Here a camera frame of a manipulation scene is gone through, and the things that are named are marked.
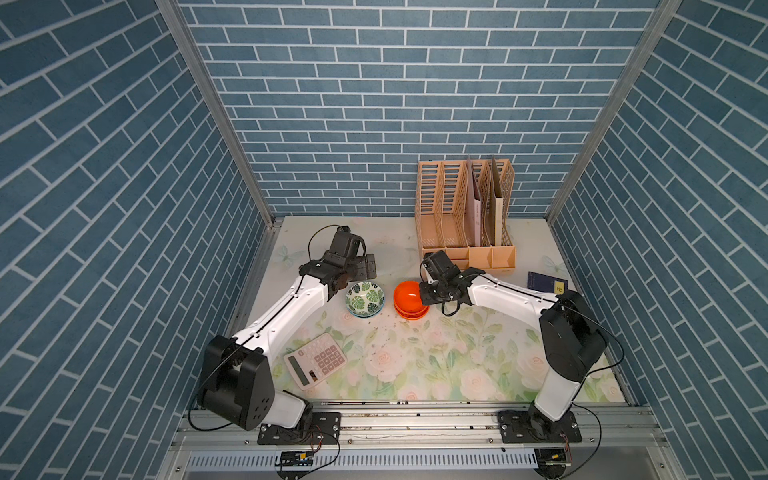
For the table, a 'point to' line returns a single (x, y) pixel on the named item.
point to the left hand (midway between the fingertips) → (366, 264)
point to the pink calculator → (314, 360)
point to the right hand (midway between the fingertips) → (424, 294)
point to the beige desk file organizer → (464, 209)
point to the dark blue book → (548, 283)
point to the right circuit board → (551, 461)
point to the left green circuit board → (296, 458)
